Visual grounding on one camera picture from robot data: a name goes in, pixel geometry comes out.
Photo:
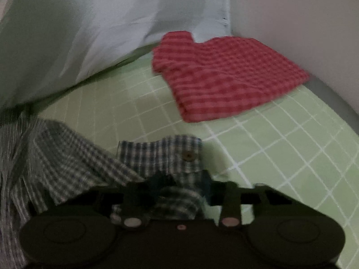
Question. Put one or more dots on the green grid bed sheet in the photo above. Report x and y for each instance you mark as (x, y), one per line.
(280, 145)

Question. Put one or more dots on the grey bed frame ledge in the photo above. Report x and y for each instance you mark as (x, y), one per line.
(336, 101)

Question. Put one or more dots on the red checked folded garment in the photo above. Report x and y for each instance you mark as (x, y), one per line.
(230, 78)

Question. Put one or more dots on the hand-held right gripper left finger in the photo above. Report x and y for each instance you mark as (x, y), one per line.
(157, 186)

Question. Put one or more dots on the blue plaid shirt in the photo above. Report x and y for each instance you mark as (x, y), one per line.
(70, 159)

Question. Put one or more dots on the pale carrot print quilt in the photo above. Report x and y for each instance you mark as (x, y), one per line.
(84, 33)

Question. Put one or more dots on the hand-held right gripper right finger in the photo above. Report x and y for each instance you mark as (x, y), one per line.
(209, 185)

